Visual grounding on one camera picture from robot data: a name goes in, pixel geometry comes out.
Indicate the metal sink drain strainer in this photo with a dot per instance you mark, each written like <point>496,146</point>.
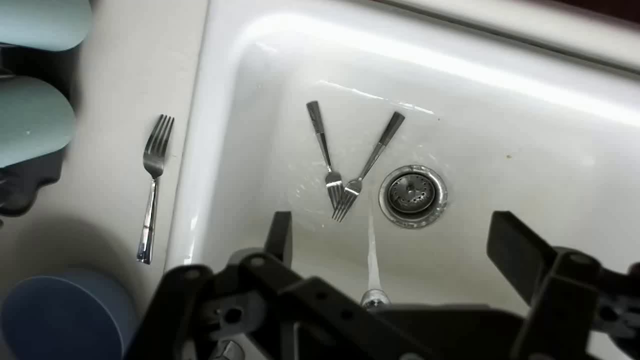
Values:
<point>412,194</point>

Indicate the blue bowl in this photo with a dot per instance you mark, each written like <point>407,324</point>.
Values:
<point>61,321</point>

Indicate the teal cup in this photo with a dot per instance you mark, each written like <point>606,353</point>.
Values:
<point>32,121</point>
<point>41,23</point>

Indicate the running water stream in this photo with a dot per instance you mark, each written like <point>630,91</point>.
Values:
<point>373,260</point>

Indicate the chrome faucet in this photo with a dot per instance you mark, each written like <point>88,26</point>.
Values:
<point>374,299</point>

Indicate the silver fork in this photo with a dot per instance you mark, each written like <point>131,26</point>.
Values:
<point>380,146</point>
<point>155,161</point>
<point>320,132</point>

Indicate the white ceramic sink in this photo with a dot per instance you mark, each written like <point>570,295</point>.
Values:
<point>500,132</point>

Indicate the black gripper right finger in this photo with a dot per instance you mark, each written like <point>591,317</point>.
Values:
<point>527,253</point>

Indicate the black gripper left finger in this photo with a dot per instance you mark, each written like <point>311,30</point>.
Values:
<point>280,233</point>

